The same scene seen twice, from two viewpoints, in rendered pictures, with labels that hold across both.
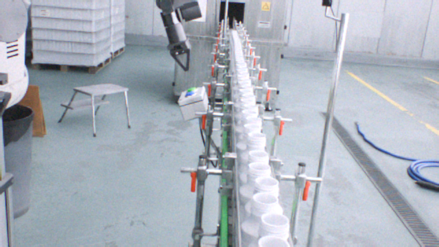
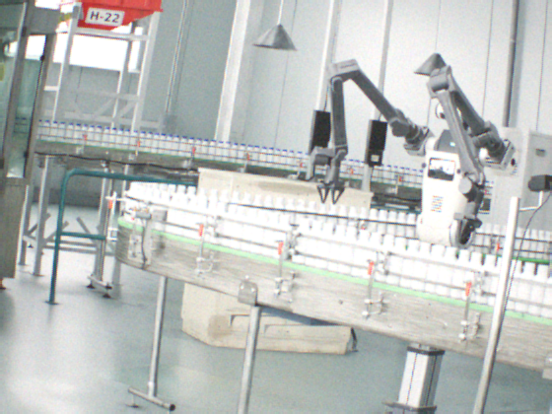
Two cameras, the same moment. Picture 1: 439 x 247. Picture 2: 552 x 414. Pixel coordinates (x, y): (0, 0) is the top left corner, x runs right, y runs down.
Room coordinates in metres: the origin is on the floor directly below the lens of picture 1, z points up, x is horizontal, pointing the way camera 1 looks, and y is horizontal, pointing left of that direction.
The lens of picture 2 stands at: (4.34, -3.56, 1.43)
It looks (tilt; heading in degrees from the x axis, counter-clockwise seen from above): 3 degrees down; 136
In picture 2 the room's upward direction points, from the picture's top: 8 degrees clockwise
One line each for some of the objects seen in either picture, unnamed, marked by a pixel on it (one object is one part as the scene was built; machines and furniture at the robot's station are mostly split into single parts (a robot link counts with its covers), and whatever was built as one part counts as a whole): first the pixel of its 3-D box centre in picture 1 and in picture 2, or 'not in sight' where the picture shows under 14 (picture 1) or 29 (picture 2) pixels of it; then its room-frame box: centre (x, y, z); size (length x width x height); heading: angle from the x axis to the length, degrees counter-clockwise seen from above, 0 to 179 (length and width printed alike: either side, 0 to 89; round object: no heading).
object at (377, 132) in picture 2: not in sight; (374, 143); (-3.37, 4.87, 1.55); 0.17 x 0.15 x 0.42; 73
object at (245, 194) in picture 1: (254, 210); (272, 234); (0.70, -0.07, 1.08); 0.06 x 0.06 x 0.17
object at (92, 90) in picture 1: (94, 106); not in sight; (4.42, 1.30, 0.21); 0.61 x 0.47 x 0.41; 54
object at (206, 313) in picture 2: not in sight; (273, 262); (-2.40, 2.94, 0.59); 1.10 x 0.62 x 1.18; 73
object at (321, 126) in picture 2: not in sight; (318, 134); (-3.53, 4.34, 1.55); 0.17 x 0.15 x 0.42; 73
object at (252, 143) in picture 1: (252, 172); (303, 241); (0.87, -0.07, 1.08); 0.06 x 0.06 x 0.17
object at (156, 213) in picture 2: not in sight; (146, 239); (0.04, -0.16, 0.96); 0.23 x 0.10 x 0.27; 91
